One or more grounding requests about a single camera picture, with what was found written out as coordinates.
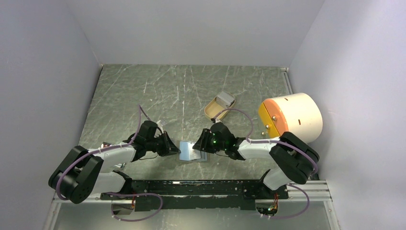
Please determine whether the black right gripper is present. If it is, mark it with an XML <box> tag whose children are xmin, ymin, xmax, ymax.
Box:
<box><xmin>192</xmin><ymin>128</ymin><xmax>226</xmax><ymax>154</ymax></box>

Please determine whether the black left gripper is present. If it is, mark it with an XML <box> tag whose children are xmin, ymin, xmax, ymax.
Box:
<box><xmin>146</xmin><ymin>130</ymin><xmax>180</xmax><ymax>157</ymax></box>

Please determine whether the grey card holder wallet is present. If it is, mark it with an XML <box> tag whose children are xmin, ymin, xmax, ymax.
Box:
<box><xmin>178</xmin><ymin>141</ymin><xmax>208</xmax><ymax>162</ymax></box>

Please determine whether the stack of credit cards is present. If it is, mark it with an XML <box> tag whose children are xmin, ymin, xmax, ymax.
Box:
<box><xmin>215</xmin><ymin>91</ymin><xmax>235</xmax><ymax>108</ymax></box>

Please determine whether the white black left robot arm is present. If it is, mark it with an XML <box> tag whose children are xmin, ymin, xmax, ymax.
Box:
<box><xmin>48</xmin><ymin>121</ymin><xmax>181</xmax><ymax>204</ymax></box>

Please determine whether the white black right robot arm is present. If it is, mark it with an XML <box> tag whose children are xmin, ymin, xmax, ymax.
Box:
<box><xmin>192</xmin><ymin>122</ymin><xmax>319</xmax><ymax>198</ymax></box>

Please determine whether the beige oval tray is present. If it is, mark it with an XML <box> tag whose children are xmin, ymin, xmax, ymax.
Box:
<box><xmin>204</xmin><ymin>96</ymin><xmax>236</xmax><ymax>120</ymax></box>

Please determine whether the pack of coloured markers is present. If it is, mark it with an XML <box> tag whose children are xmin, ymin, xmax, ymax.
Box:
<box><xmin>113</xmin><ymin>163</ymin><xmax>126</xmax><ymax>170</ymax></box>

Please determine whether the cream cylinder orange lid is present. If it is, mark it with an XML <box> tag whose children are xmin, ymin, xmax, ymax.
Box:
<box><xmin>258</xmin><ymin>93</ymin><xmax>323</xmax><ymax>143</ymax></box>

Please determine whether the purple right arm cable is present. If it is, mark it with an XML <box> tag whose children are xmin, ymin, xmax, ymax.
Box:
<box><xmin>212</xmin><ymin>108</ymin><xmax>319</xmax><ymax>220</ymax></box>

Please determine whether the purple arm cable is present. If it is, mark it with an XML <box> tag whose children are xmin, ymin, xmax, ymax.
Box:
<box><xmin>56</xmin><ymin>104</ymin><xmax>164</xmax><ymax>222</ymax></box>
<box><xmin>212</xmin><ymin>108</ymin><xmax>319</xmax><ymax>220</ymax></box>

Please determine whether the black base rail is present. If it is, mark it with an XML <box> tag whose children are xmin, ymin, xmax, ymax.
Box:
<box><xmin>100</xmin><ymin>180</ymin><xmax>289</xmax><ymax>211</ymax></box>

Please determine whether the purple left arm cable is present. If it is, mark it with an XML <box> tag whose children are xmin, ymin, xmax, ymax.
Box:
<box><xmin>56</xmin><ymin>104</ymin><xmax>164</xmax><ymax>222</ymax></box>

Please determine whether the aluminium frame rail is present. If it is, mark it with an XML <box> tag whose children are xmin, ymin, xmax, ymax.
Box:
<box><xmin>45</xmin><ymin>179</ymin><xmax>338</xmax><ymax>230</ymax></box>

